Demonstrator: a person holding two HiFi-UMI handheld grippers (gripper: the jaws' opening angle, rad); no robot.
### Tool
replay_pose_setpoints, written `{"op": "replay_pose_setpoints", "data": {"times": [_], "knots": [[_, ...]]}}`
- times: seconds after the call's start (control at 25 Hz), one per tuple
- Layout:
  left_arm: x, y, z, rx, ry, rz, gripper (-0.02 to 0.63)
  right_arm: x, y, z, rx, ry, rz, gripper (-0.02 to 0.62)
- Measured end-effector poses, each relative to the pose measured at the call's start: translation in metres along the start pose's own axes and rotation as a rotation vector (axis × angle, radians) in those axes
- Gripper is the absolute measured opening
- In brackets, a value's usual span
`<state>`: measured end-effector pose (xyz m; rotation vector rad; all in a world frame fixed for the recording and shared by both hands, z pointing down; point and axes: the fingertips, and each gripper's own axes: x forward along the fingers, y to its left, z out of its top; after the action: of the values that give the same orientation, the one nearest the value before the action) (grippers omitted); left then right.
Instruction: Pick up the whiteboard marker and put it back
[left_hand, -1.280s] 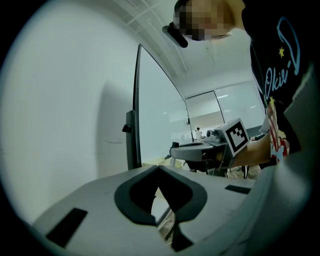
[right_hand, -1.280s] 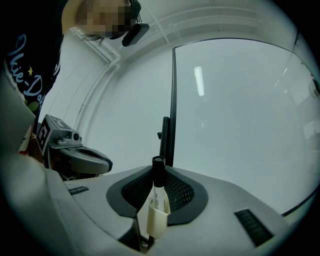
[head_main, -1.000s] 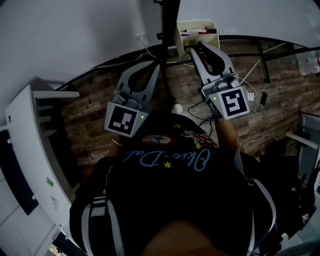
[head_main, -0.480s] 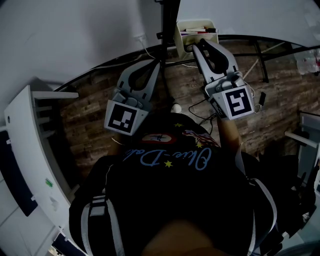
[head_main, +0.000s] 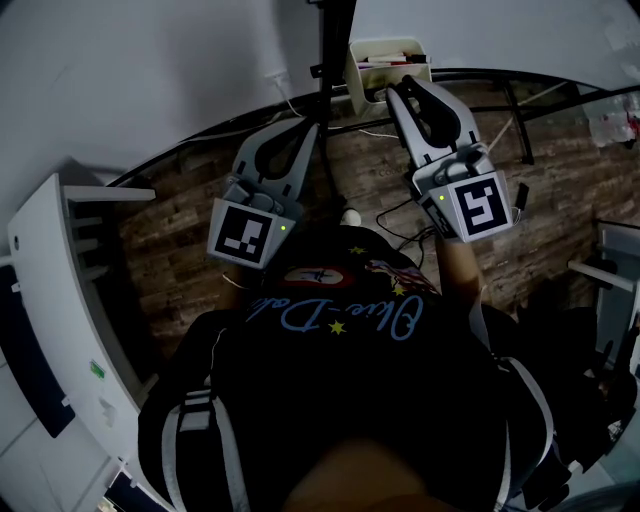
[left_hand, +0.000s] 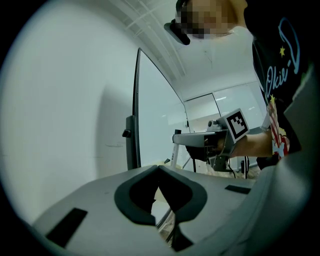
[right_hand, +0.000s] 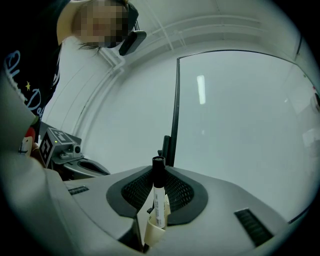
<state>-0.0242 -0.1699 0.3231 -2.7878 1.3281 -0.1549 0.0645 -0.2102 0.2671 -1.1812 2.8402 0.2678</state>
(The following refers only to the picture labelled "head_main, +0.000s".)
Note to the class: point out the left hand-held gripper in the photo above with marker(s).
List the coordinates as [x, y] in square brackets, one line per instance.
[240, 237]

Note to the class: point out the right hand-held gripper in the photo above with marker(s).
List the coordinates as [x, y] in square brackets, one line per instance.
[482, 207]

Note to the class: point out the person's left forearm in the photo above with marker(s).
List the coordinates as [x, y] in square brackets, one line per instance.
[235, 285]

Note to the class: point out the person's right forearm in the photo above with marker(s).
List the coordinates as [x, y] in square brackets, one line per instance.
[457, 270]

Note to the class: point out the cream plastic bin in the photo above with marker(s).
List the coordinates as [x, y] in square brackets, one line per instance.
[362, 80]

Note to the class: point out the white thin stick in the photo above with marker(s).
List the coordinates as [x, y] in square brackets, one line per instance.
[500, 134]

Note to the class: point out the person's white shoe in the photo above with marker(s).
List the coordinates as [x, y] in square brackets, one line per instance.
[351, 217]

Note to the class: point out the small black device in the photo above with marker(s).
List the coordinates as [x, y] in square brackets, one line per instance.
[523, 196]

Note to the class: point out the clear plastic bag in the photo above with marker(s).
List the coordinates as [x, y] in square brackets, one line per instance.
[615, 122]

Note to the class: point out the white side table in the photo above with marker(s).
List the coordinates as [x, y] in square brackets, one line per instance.
[615, 285]

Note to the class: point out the person's black printed shirt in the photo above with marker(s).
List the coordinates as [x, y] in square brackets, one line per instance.
[350, 390]

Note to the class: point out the black office chair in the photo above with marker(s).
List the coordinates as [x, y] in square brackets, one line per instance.
[565, 360]

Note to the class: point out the green sticker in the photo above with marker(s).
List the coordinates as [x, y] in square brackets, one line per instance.
[98, 370]

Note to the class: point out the dark blue panel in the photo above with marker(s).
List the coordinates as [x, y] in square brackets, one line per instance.
[30, 350]

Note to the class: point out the person's chin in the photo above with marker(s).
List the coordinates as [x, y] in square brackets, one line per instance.
[365, 480]

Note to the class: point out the white wall outlet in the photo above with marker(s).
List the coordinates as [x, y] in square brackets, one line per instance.
[276, 76]

